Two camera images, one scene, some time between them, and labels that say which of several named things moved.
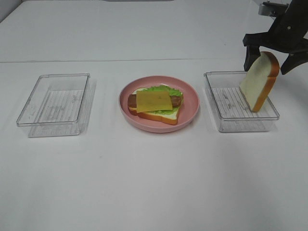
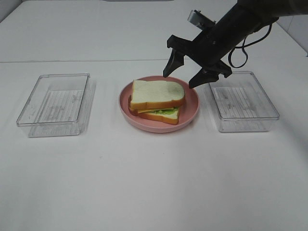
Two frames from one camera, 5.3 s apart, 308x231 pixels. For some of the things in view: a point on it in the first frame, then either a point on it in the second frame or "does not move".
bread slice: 259,80 to 156,94
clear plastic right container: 231,108 does not move
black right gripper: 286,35 to 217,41
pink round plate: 186,112 does not move
